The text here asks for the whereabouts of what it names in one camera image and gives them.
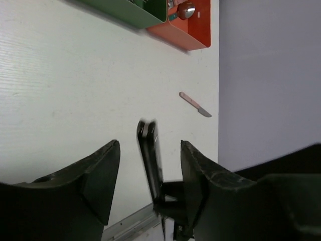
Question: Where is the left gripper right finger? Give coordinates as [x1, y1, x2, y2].
[181, 141, 320, 240]

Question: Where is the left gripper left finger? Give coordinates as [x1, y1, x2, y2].
[1, 140, 120, 240]

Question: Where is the pink handled knife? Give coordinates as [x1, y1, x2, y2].
[179, 91, 212, 117]

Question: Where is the black patterned handle knife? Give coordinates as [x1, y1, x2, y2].
[136, 120, 165, 215]

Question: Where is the teal handled spoon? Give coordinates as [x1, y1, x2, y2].
[168, 1, 195, 21]

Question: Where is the red paper box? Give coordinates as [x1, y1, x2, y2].
[147, 1, 211, 51]

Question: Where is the green paper box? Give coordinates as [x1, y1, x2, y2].
[64, 0, 168, 30]

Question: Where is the aluminium table frame rail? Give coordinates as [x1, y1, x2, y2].
[101, 203, 161, 241]

